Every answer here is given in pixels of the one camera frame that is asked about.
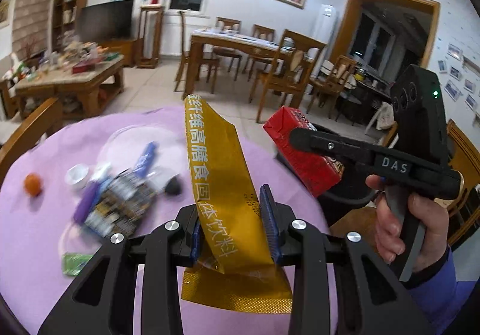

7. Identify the red drink carton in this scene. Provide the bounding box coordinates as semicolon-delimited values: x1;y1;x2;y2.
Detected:
263;106;344;197

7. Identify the gold drink powder packet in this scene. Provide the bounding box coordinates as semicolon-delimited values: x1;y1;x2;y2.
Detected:
181;95;292;314

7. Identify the blue sleeve right forearm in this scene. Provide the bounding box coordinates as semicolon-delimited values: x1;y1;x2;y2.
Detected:
403;248;479;334

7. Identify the black trash bin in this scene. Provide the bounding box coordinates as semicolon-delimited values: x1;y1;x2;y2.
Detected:
275;122;387;227

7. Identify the person's right hand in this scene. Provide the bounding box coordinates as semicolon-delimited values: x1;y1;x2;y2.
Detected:
366;175;449;281

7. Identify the wooden chair by doorway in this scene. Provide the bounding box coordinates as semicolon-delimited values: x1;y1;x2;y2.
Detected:
306;55;356;118

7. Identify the wooden dining chair front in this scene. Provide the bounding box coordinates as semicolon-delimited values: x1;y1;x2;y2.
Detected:
248;29;326;123

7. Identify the purple tablecloth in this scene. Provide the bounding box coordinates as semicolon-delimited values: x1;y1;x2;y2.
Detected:
1;106;328;334

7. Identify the white standing air conditioner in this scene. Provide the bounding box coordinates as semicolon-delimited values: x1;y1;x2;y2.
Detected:
312;4;338;61

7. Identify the green candy wrapper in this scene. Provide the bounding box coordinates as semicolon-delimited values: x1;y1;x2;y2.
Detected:
62;253;93;277

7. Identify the wooden dining table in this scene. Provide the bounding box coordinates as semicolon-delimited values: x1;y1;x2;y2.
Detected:
186;29;279;94

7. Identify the wooden chair left side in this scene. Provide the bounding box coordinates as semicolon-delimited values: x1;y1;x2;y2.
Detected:
174;10;220;97

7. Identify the small orange fruit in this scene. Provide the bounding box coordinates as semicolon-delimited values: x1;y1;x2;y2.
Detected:
24;173;42;197

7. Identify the wooden coffee table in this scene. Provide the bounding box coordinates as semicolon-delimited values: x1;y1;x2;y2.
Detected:
16;54;124;119

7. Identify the wooden plant stand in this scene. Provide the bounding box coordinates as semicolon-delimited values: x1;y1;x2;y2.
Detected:
136;4;164;69

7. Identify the red tissue box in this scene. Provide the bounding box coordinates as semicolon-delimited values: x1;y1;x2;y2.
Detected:
72;60;96;75

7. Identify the black flat television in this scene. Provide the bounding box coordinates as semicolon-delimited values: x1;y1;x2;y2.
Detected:
76;0;134;43

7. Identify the wooden bookshelf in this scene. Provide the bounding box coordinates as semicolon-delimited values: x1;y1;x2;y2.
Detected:
51;0;88;51

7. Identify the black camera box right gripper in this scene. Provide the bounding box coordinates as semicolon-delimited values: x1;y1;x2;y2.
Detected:
390;65;448;166

